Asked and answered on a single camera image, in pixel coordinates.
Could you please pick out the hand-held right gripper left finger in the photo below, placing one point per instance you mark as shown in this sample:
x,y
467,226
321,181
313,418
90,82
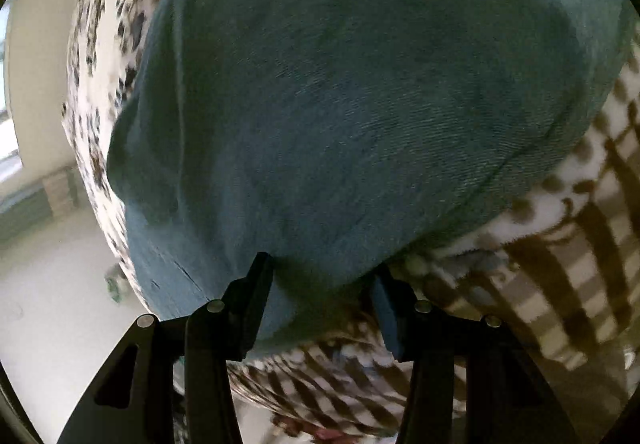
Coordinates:
x,y
250,306

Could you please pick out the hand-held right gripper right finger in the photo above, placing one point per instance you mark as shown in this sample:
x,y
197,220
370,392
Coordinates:
x,y
392,319

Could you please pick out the blue denim pants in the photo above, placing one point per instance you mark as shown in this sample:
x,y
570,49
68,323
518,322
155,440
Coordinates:
x,y
325,124

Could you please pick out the floral bed blanket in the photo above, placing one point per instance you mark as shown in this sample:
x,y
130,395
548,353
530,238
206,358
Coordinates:
x,y
555,294

